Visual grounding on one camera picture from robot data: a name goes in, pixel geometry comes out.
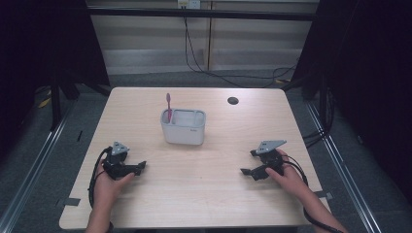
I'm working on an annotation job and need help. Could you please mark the white wall socket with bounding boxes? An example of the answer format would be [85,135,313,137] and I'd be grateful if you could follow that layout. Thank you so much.
[177,0,202,11]

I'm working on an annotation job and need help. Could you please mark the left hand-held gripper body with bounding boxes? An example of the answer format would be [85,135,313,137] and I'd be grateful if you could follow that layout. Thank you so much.
[102,141,138,182]

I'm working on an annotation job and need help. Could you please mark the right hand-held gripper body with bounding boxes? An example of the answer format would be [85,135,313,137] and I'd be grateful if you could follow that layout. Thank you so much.
[251,139,289,182]

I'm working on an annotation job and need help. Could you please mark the metal floor rail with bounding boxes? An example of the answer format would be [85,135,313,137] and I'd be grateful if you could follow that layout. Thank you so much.
[303,100,385,233]
[0,98,81,233]

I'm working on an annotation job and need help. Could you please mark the black curtain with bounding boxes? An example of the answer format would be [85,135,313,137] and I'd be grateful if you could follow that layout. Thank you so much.
[281,0,412,206]
[0,0,112,159]

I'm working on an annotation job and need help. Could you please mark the black horizontal frame bar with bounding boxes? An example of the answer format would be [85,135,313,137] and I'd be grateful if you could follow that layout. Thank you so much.
[86,7,318,22]

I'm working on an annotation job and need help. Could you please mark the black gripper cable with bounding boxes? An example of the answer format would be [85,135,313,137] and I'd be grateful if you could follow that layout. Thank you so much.
[280,154,345,233]
[87,146,114,209]

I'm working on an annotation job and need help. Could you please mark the bundle of black floor cables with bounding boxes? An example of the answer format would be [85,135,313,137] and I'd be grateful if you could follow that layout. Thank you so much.
[301,85,336,150]

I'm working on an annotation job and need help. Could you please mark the person's right hand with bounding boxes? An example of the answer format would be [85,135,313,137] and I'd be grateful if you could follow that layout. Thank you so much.
[264,148,311,197]

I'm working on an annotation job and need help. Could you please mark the pink toothbrush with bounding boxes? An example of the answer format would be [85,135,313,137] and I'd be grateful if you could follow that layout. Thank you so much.
[165,92,174,124]

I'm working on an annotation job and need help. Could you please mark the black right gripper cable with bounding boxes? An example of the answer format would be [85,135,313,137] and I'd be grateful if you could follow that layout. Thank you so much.
[280,154,345,233]

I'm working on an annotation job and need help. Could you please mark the long black wall cable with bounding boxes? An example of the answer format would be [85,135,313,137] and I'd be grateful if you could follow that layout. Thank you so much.
[183,16,298,89]

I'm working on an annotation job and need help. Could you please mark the white rectangular holder cup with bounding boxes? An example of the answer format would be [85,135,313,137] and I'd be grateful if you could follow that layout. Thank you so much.
[159,108,207,147]

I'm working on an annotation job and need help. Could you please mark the grey tape piece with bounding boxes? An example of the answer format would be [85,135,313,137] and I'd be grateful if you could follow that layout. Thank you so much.
[314,190,334,201]
[54,196,82,208]

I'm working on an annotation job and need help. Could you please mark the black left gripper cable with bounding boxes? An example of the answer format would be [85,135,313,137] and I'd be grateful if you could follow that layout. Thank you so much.
[87,146,114,209]

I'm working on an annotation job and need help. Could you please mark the person's left hand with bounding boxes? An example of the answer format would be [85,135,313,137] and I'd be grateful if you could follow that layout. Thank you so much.
[92,160,136,209]

